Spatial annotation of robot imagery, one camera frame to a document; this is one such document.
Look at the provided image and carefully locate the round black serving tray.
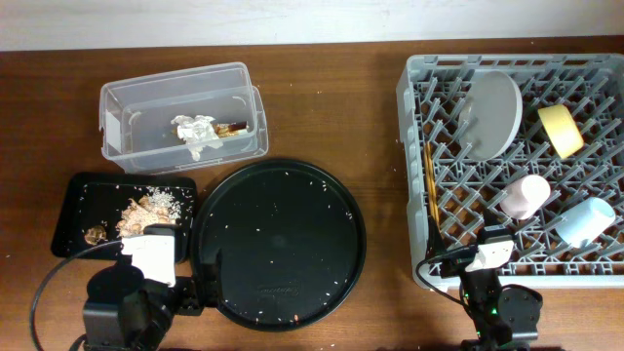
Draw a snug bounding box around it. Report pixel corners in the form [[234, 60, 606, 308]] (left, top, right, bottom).
[[189, 159, 367, 332]]

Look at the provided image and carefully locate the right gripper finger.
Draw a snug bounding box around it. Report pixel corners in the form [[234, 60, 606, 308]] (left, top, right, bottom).
[[483, 209, 505, 229], [427, 216, 447, 256]]

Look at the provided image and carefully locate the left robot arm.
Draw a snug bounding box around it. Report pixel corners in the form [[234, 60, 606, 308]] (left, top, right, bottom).
[[83, 224, 222, 350]]

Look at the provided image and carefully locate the clear plastic storage bin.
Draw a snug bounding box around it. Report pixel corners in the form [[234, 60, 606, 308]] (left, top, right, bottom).
[[99, 62, 269, 175]]

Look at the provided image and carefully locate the yellow bowl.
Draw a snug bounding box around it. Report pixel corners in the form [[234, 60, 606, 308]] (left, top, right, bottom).
[[537, 104, 584, 159]]

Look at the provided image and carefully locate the black rectangular tray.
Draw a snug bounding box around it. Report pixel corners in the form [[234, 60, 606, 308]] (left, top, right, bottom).
[[51, 172, 197, 263]]

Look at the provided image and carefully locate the peanut shells and rice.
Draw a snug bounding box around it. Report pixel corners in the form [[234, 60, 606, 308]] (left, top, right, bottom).
[[81, 187, 182, 246]]

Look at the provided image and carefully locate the pink cup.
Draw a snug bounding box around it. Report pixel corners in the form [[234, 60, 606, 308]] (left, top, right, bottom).
[[499, 175, 551, 220]]

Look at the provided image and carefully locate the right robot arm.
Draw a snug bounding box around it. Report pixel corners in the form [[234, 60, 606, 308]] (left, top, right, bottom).
[[423, 210, 543, 351]]

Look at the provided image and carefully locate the grey dishwasher rack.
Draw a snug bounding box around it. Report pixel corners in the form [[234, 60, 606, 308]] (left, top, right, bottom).
[[396, 54, 623, 291]]

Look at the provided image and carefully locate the light blue cup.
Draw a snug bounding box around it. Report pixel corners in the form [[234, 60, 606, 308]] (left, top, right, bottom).
[[555, 197, 615, 248]]

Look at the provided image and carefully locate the grey round plate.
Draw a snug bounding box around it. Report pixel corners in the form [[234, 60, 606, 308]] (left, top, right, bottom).
[[457, 71, 523, 162]]

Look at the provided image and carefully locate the white tissue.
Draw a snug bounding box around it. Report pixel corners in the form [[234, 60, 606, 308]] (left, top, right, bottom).
[[171, 115, 223, 161]]

